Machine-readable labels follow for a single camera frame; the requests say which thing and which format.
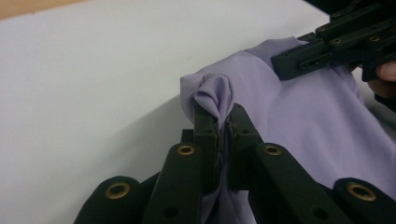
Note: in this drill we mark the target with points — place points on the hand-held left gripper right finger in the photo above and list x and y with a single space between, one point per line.
241 146

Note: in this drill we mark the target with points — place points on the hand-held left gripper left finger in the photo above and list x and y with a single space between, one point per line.
205 146

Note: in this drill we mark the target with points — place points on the purple shorts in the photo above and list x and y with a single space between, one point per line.
311 124

